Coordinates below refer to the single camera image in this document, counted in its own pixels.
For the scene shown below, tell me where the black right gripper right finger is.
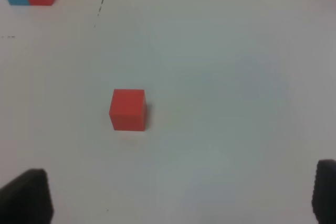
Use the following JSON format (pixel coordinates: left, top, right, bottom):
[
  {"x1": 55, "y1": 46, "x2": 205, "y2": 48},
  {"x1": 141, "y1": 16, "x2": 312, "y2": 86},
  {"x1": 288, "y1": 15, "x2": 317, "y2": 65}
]
[{"x1": 311, "y1": 159, "x2": 335, "y2": 224}]

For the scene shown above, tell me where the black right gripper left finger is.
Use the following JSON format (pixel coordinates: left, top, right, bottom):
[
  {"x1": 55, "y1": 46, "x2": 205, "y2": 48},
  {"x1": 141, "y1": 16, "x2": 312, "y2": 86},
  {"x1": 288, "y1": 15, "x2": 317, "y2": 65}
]
[{"x1": 1, "y1": 169, "x2": 54, "y2": 223}]

